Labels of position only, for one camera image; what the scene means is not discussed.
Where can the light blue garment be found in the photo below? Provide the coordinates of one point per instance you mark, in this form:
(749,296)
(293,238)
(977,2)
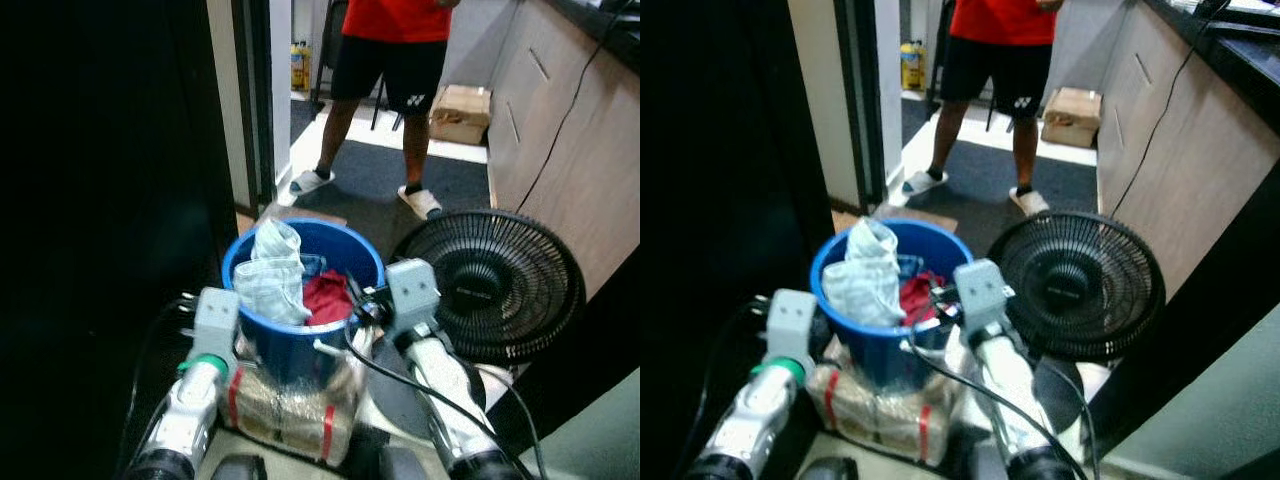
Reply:
(275,280)
(865,280)

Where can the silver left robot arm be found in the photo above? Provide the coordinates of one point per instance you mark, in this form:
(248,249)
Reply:
(755,425)
(185,420)

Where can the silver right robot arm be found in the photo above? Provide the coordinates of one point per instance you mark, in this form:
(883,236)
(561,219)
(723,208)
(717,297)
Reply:
(1010,390)
(445,390)

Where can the blue plastic bucket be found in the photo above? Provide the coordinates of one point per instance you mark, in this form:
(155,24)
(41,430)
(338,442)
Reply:
(290,358)
(880,362)

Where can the brown wooden board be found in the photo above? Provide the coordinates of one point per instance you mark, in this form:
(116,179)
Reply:
(920,216)
(300,214)

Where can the dark grey floor rug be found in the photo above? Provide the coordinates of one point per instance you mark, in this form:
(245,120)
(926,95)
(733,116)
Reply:
(370,180)
(975,180)

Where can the black floor fan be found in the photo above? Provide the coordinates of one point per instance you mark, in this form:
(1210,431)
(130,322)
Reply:
(1080,285)
(500,290)

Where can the plastic wrapped box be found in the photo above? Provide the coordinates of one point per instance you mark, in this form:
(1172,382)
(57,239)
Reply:
(290,422)
(880,422)

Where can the dark robot left leg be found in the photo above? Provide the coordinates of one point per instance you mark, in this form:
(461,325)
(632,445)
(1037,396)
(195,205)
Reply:
(828,469)
(238,468)

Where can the brown cardboard box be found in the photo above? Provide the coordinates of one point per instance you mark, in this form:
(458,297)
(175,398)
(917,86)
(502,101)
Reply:
(1071,117)
(461,115)

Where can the yellow bottle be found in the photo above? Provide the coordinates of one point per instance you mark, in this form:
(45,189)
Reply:
(912,66)
(300,66)

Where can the wooden kitchen cabinet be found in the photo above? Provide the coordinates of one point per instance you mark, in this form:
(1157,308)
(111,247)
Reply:
(590,170)
(1190,160)

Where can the person in red shirt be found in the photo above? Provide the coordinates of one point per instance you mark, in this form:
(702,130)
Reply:
(1000,40)
(395,40)

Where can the black kitchen countertop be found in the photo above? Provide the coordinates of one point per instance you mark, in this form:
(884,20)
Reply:
(1230,40)
(610,30)

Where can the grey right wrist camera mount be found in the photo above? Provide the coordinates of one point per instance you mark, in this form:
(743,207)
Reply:
(980,290)
(412,290)

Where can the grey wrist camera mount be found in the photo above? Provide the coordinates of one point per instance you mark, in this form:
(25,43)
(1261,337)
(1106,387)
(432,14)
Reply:
(215,320)
(792,325)
(412,290)
(980,290)

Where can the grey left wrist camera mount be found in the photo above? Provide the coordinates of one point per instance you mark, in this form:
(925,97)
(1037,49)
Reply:
(792,325)
(215,320)

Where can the dark doorway frame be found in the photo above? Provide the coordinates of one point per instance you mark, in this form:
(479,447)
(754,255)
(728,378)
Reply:
(250,100)
(850,100)

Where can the black door post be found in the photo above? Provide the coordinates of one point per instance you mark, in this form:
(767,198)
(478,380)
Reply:
(600,340)
(1220,300)

